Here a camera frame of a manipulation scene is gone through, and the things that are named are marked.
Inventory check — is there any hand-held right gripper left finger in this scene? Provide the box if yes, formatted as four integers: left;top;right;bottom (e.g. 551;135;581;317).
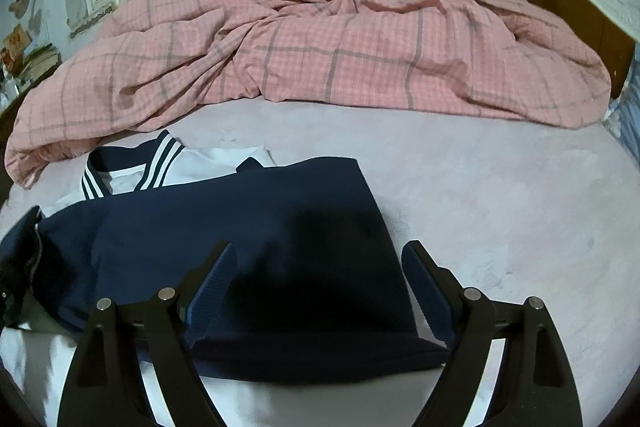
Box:
56;241;238;427

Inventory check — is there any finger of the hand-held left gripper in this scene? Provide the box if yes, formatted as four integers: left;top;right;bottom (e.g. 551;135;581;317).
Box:
0;206;44;288

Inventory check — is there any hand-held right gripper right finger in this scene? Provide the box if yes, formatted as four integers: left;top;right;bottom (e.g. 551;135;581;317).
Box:
401;239;583;427

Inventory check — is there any white and navy jacket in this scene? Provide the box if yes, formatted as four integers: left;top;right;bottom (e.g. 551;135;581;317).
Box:
0;130;451;427

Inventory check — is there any stack of books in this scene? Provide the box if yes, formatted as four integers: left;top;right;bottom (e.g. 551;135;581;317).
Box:
20;47;63;80

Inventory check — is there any orange snack packet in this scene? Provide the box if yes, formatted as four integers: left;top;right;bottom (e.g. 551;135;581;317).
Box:
0;24;33;62

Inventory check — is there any pink plaid blanket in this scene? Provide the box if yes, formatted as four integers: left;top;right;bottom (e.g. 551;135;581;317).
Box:
4;0;613;190

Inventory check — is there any blue floral pillow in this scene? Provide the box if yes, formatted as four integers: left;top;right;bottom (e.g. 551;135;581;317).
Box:
602;57;640;158

